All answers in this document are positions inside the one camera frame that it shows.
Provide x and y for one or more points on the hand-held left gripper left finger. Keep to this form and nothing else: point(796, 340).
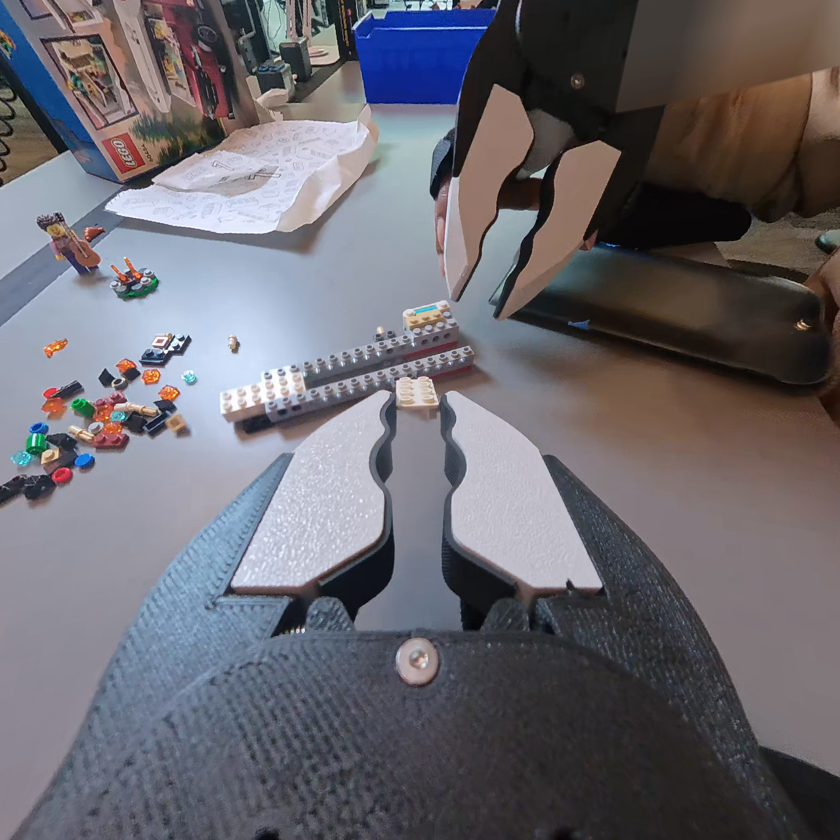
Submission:
point(315, 512)

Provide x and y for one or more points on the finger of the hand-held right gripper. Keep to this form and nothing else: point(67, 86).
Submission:
point(485, 164)
point(577, 197)

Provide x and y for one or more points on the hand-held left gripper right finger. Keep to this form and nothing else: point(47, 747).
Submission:
point(518, 512)

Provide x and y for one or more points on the grey lego beam frame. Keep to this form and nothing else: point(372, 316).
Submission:
point(354, 380)

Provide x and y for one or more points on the tan square lego plate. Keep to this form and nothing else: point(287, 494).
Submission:
point(176, 424)

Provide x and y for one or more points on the pile of small lego pieces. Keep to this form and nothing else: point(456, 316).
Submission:
point(105, 420)

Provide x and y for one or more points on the lego campfire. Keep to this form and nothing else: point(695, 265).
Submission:
point(134, 281)

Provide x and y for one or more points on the orange flame lego piece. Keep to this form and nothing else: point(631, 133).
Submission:
point(56, 347)

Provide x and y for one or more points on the lego minifigure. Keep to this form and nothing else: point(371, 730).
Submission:
point(72, 246)

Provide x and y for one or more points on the lego set box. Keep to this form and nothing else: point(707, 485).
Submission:
point(131, 79)

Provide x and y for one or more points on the person's right hand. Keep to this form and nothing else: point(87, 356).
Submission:
point(518, 195)

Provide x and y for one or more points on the blue plastic bin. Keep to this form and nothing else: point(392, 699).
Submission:
point(420, 59)

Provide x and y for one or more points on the dark glossy panel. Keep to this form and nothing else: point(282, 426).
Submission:
point(689, 315)

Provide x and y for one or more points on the white printed paper bag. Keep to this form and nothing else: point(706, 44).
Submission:
point(262, 177)

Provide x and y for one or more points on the dark cloth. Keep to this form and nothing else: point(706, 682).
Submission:
point(807, 800)

